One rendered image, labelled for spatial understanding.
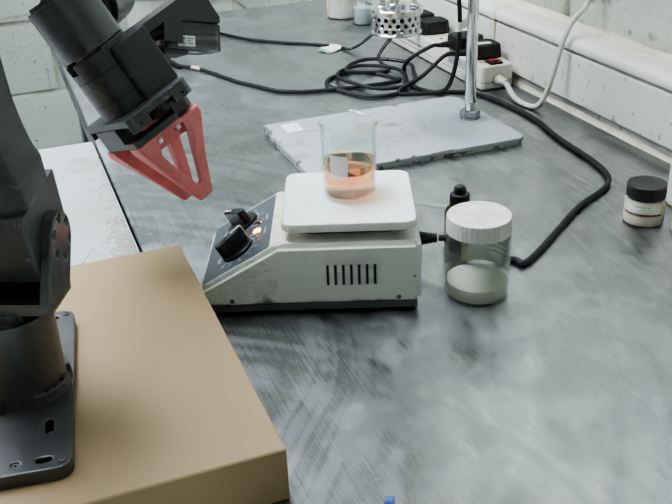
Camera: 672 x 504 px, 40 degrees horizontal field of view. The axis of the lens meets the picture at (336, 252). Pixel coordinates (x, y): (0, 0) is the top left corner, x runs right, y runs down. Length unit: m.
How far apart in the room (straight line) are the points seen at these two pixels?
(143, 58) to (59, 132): 2.48
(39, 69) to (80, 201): 2.09
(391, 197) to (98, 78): 0.28
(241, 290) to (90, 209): 0.32
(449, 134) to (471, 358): 0.51
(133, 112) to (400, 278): 0.27
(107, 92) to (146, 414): 0.27
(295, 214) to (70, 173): 0.46
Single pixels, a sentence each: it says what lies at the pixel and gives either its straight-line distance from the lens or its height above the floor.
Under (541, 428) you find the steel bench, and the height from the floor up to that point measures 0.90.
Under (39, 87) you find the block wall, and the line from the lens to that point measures 3.21.
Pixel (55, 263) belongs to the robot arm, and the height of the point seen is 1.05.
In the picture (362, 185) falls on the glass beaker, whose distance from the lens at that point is 0.83.
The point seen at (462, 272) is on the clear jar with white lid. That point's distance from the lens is 0.83.
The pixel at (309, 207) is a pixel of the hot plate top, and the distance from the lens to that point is 0.83.
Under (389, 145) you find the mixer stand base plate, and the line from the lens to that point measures 1.19.
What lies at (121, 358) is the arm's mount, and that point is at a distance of 0.73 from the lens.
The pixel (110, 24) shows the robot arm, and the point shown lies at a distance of 0.79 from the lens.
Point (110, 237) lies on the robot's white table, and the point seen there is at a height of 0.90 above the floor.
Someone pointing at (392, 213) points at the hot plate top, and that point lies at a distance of 0.82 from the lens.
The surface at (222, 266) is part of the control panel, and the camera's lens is 0.84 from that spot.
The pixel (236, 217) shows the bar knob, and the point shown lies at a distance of 0.89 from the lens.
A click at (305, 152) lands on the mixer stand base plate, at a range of 1.18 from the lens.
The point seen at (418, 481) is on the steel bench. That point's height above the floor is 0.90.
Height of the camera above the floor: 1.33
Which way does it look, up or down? 27 degrees down
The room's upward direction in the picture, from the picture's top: 2 degrees counter-clockwise
